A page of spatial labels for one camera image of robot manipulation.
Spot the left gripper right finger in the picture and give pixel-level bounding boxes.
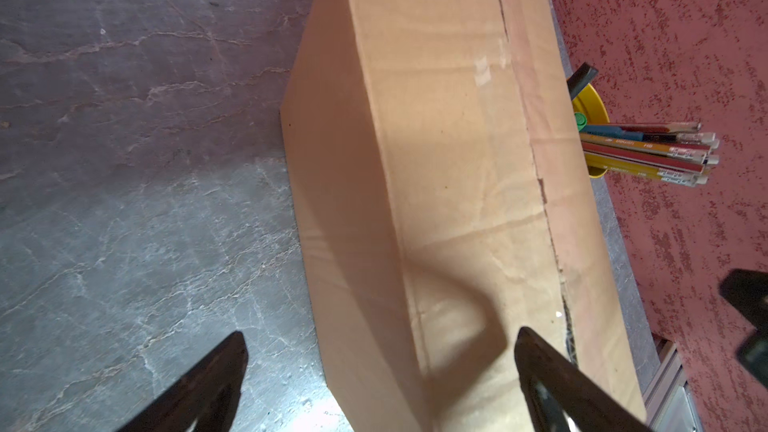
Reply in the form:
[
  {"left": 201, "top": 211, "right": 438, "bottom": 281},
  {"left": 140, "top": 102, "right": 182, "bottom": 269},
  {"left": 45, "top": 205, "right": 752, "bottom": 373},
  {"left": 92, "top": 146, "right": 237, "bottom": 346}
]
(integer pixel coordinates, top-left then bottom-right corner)
[{"left": 514, "top": 327, "right": 649, "bottom": 431}]

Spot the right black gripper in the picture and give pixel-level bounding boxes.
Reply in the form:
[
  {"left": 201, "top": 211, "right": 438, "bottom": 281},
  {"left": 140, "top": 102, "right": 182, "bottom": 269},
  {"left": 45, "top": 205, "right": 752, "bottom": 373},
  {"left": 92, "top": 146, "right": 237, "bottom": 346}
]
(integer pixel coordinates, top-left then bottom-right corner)
[{"left": 719, "top": 269, "right": 767, "bottom": 388}]

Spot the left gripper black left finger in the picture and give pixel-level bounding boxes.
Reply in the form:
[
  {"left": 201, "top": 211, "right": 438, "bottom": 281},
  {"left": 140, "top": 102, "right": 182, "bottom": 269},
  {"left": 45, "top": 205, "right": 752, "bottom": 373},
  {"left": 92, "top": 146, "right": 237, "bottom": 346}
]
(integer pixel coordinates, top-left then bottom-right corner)
[{"left": 119, "top": 331, "right": 248, "bottom": 432}]

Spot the brown cardboard express box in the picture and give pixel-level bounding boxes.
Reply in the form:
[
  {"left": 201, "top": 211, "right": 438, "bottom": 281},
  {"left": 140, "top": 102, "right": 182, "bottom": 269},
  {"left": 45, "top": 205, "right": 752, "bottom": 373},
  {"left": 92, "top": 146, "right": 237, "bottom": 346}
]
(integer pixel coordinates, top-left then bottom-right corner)
[{"left": 281, "top": 0, "right": 646, "bottom": 431}]

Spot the yellow pen cup right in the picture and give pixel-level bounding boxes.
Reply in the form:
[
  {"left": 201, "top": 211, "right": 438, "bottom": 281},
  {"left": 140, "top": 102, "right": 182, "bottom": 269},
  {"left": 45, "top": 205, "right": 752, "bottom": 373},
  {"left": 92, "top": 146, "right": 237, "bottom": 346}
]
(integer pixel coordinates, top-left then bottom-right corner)
[{"left": 567, "top": 63, "right": 720, "bottom": 187}]

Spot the aluminium frame rail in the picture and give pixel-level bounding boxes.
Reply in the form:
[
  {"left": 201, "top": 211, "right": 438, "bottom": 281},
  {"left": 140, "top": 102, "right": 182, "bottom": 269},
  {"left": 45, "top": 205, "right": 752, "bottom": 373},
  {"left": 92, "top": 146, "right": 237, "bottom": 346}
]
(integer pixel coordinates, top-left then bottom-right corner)
[{"left": 643, "top": 336, "right": 704, "bottom": 432}]

